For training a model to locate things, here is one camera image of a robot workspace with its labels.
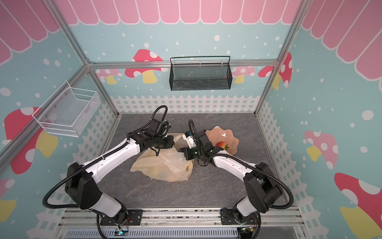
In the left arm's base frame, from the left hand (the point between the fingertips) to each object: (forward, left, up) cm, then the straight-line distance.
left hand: (173, 145), depth 82 cm
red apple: (+8, -30, -12) cm, 33 cm away
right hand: (-4, -4, -2) cm, 6 cm away
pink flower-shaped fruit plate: (+19, -27, -15) cm, 36 cm away
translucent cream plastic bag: (-12, 0, 0) cm, 12 cm away
